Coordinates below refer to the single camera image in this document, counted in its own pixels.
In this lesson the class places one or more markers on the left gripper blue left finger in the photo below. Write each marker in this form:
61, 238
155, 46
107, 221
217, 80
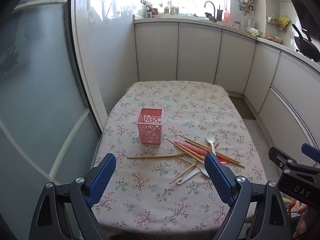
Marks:
98, 179

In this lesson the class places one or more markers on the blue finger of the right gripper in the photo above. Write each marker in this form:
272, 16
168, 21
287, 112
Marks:
278, 157
311, 152

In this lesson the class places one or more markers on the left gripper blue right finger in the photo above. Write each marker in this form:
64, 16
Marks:
222, 178

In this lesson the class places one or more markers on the red plastic spoon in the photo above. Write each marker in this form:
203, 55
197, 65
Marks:
202, 153

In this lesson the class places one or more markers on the white plastic spoon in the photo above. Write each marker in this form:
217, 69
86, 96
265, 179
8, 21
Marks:
210, 137

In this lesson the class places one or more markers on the pink plastic utensil basket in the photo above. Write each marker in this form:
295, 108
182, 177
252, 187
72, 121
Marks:
150, 123

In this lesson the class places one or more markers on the person's right hand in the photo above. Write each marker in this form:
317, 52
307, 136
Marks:
301, 226

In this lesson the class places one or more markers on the red snack packaging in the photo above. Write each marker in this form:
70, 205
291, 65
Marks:
292, 207

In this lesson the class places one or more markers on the floral tablecloth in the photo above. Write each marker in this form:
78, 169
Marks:
143, 195

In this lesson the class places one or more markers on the black wok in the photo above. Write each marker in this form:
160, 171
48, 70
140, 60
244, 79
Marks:
305, 45

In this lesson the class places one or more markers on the yellow snack bag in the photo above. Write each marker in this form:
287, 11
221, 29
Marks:
282, 22

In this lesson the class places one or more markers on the clear plastic bottle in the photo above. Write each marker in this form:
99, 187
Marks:
250, 24

